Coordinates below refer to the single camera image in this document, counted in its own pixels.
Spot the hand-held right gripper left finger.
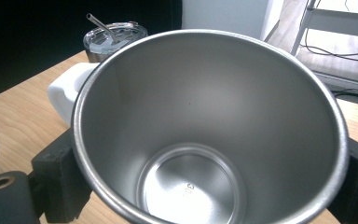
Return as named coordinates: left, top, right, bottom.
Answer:
left=30, top=128, right=93, bottom=224

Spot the stainless steel tumbler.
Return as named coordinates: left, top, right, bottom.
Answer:
left=83, top=21, right=149, bottom=64

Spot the white cabinet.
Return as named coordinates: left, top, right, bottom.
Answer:
left=181, top=0, right=282, bottom=42

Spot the white desk frame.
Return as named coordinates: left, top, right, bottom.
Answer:
left=290, top=0, right=358, bottom=58

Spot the metal straw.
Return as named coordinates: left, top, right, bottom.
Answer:
left=86, top=12, right=121, bottom=45

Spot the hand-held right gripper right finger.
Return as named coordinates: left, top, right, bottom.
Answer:
left=326, top=137, right=358, bottom=224

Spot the dark curtain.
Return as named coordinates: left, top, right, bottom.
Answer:
left=0, top=0, right=183, bottom=104

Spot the long black floor cable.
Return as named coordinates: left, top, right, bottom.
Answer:
left=331, top=88, right=358, bottom=105

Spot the clear tumbler lid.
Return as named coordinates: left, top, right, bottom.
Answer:
left=83, top=21, right=149, bottom=54

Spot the tangle of thin floor cables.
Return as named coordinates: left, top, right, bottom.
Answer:
left=300, top=0, right=358, bottom=73

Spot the white mug with steel interior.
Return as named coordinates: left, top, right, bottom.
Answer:
left=47, top=29, right=351, bottom=224

